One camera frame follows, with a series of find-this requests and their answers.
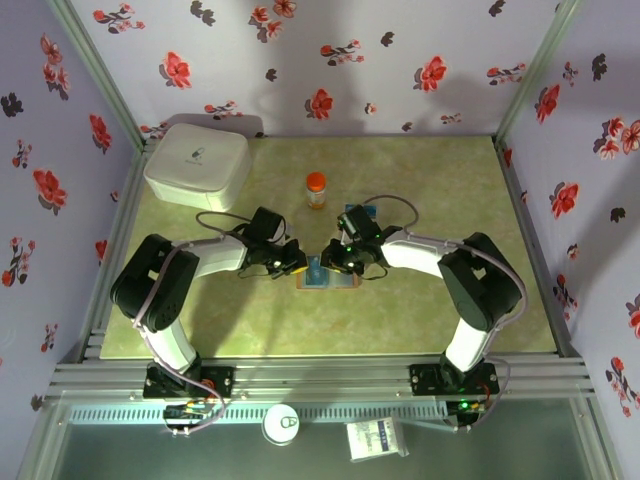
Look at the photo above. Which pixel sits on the clear bag with papers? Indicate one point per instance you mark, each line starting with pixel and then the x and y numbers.
pixel 372 440

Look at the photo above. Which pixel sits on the brown leather card holder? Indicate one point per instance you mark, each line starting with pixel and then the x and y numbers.
pixel 345 282

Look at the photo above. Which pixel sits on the white zip pill case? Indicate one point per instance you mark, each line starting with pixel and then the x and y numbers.
pixel 195 165

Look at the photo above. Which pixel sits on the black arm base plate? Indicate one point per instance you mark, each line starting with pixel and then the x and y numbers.
pixel 425 377
pixel 220 380

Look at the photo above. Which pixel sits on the small electronics board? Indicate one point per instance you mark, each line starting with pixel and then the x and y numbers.
pixel 462 407
pixel 185 414

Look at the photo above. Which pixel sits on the wide aluminium frame rail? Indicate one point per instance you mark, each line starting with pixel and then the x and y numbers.
pixel 320 375

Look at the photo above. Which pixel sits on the orange pill bottle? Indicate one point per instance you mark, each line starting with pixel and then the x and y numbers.
pixel 316 192

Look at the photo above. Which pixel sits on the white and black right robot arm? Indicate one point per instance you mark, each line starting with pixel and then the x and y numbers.
pixel 415 255

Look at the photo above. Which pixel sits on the aluminium corner post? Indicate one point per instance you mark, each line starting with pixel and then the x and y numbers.
pixel 534 75
pixel 101 75

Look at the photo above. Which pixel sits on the white round lid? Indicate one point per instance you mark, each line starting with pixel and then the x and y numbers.
pixel 280 425

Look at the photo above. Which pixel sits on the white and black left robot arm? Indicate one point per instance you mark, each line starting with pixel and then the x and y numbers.
pixel 220 255

